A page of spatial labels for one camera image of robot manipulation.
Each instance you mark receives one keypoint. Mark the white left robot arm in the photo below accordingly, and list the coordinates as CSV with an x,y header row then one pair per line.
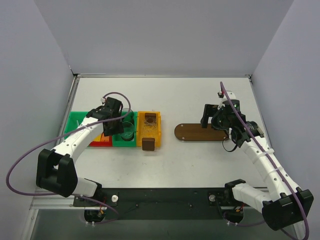
x,y
56,171

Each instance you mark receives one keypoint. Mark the green bin with toothbrushes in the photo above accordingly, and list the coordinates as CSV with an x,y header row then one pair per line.
x,y
72,118

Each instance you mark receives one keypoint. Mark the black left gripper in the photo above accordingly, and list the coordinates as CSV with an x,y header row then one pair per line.
x,y
113,127

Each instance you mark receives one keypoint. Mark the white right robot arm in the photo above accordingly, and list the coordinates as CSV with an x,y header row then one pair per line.
x,y
285,203

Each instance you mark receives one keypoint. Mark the yellow bin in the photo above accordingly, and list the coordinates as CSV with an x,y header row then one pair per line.
x,y
158,132

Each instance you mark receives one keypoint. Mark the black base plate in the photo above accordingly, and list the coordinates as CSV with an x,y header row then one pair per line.
x,y
163,204

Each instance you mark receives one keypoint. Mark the aluminium frame rail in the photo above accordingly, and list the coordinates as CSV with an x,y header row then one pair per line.
x,y
57,202

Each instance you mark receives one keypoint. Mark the dark wooden oval tray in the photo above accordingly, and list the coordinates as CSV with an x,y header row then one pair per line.
x,y
193,132

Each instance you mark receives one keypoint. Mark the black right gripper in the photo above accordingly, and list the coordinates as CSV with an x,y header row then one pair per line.
x,y
208,110

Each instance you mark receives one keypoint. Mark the clear glass cup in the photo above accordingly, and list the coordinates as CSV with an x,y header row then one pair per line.
x,y
129,115
128,131

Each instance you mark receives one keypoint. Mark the red bin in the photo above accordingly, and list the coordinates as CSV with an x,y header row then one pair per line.
x,y
96,142

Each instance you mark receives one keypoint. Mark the green bin with cups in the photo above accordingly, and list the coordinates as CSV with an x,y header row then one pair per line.
x,y
119,142

